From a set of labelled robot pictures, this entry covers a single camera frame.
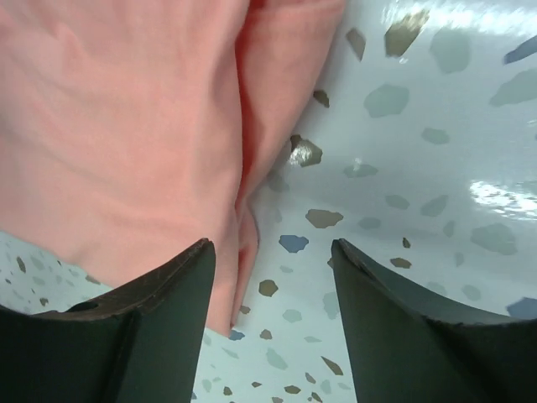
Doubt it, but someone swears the salmon pink t-shirt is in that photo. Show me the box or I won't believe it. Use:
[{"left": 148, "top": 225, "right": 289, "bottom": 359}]
[{"left": 1, "top": 1, "right": 345, "bottom": 336}]

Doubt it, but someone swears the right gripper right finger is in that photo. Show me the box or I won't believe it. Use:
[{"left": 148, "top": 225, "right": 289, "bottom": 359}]
[{"left": 331, "top": 239, "right": 536, "bottom": 402}]

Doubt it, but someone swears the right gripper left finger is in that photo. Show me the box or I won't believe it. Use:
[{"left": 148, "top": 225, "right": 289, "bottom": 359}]
[{"left": 1, "top": 239, "right": 216, "bottom": 402}]

